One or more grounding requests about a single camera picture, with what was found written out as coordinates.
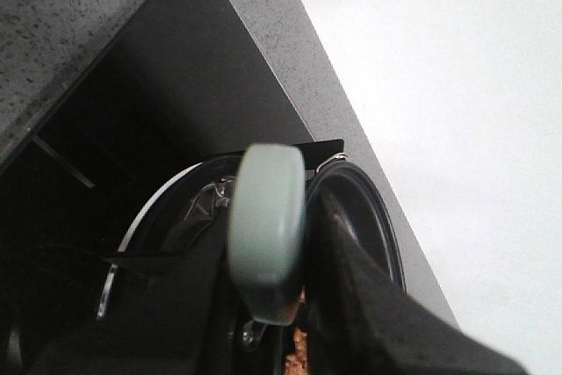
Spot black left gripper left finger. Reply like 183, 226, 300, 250
30, 210, 239, 374

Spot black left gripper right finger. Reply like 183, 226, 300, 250
306, 192, 526, 374

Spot brown meat pieces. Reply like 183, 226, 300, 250
284, 286, 311, 375

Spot black frying pan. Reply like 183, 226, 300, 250
94, 142, 407, 375

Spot left black gas burner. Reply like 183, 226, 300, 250
4, 139, 346, 371

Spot black glass cooktop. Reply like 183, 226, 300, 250
1, 0, 311, 347

